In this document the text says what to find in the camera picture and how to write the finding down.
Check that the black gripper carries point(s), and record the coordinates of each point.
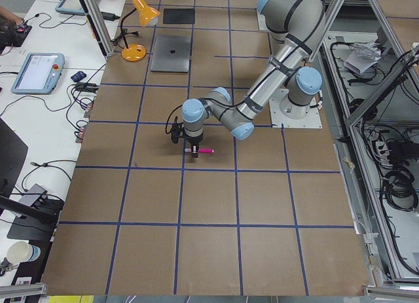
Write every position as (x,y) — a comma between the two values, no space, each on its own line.
(195,141)

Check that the pink marker pen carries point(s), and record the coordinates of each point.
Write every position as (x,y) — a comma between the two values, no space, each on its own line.
(205,151)

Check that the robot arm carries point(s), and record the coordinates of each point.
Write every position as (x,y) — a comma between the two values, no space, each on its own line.
(299,25)

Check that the silver laptop notebook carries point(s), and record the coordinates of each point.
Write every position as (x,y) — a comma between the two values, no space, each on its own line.
(171,54)

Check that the black mousepad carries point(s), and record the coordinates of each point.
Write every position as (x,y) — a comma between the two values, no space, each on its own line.
(179,16)

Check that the small blue device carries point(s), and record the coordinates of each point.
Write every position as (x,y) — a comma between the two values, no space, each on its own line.
(78,76)

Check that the black power adapter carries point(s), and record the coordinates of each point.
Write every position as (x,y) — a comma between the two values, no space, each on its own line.
(109,16)

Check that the grey usb hub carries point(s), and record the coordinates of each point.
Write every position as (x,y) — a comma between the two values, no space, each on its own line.
(32,195)

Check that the blue teach pendant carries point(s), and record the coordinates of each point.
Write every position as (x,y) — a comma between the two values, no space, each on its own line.
(71,7)
(39,73)

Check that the black monitor stand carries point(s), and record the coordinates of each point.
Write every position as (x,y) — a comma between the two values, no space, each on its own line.
(30,223)

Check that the white paper stack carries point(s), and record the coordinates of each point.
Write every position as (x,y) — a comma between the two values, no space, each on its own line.
(362,57)

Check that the white paper cup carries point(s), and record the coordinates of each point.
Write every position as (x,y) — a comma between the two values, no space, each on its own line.
(22,251)

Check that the seated person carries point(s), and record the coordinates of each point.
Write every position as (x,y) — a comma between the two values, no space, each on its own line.
(9,35)

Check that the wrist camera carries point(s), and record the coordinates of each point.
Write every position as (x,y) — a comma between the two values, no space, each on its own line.
(176,131)

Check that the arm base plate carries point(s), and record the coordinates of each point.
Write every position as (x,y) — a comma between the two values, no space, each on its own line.
(262,23)
(284,114)

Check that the aluminium frame post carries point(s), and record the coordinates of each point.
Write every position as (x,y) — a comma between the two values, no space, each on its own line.
(97,23)

